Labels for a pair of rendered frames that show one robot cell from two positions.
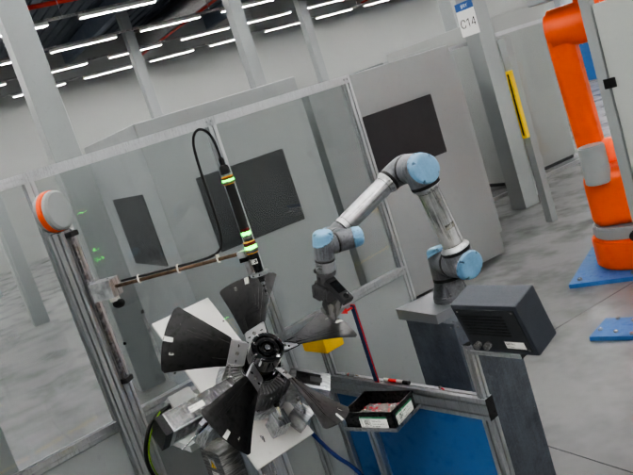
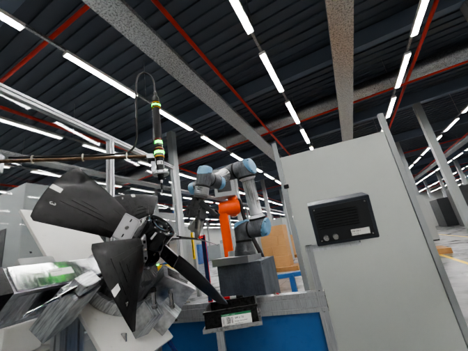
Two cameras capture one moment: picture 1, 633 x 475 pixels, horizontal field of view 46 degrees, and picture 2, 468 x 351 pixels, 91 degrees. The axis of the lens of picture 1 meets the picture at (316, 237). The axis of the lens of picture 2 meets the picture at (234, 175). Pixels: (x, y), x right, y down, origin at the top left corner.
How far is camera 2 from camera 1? 1.95 m
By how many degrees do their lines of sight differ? 46
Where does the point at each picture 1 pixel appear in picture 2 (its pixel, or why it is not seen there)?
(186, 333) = (80, 190)
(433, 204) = (252, 186)
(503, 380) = not seen: hidden behind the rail
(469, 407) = (307, 302)
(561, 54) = (223, 216)
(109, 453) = not seen: outside the picture
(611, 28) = (287, 166)
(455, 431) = (286, 333)
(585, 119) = (229, 242)
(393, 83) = not seen: hidden behind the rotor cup
